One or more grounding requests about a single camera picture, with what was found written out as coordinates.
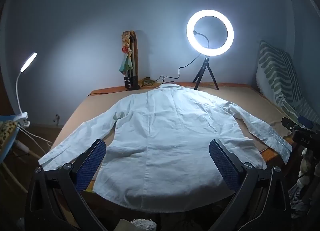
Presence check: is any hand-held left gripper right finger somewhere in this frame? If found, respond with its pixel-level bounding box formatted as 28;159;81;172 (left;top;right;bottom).
209;139;293;231

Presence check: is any folded black stand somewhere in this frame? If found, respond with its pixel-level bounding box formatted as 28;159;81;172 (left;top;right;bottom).
124;31;141;90

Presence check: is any colourful cloth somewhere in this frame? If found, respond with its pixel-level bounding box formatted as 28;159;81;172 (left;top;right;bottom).
119;31;134;75

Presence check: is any leopard print cloth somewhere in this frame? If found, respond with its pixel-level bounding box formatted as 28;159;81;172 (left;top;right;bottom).
0;120;18;151

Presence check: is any white clip lamp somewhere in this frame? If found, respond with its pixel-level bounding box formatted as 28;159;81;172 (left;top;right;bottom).
12;52;38;125

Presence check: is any white fluffy cloth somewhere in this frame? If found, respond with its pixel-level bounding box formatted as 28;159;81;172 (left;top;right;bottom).
130;218;157;231

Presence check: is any white shirt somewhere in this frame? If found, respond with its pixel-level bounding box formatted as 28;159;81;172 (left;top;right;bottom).
39;83;293;213

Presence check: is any green wavy patterned pillow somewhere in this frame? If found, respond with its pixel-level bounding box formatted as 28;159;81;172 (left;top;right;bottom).
256;40;313;124

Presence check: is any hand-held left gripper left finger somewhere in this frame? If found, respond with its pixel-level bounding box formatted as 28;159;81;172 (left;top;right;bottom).
25;139;108;231

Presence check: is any white lamp cable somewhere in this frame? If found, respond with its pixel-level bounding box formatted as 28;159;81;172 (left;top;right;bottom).
17;126;53;158

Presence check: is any blue chair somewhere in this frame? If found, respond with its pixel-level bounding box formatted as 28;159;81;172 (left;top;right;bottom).
0;115;19;164

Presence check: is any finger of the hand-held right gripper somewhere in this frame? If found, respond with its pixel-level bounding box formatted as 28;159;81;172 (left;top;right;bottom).
297;115;316;130
281;117;299;132

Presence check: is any black ring light cable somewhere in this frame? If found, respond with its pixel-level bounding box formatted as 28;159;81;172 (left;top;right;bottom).
90;54;202;95

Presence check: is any black white striped cloth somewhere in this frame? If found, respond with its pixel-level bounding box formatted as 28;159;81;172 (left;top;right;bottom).
287;183;313;212

